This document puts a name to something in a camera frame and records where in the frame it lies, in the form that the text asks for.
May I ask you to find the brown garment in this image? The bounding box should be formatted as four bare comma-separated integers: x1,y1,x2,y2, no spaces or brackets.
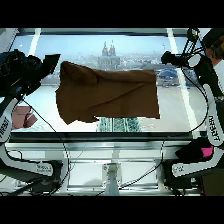
55,60,161,125

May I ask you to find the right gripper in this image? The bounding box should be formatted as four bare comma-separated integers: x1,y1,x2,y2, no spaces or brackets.
160,50,188,69

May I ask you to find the silver frame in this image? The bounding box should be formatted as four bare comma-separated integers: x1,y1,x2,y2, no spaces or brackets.
0,139,205,197

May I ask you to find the person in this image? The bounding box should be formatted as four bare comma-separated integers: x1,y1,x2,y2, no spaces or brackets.
201,28,224,98

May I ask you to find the bright pink garment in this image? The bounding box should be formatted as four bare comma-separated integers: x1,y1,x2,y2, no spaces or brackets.
200,145,215,160

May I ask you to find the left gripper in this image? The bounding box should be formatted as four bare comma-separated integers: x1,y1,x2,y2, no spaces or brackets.
41,53,62,81

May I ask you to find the black cable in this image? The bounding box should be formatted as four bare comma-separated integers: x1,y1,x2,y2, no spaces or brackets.
21,99,72,193
118,67,210,190

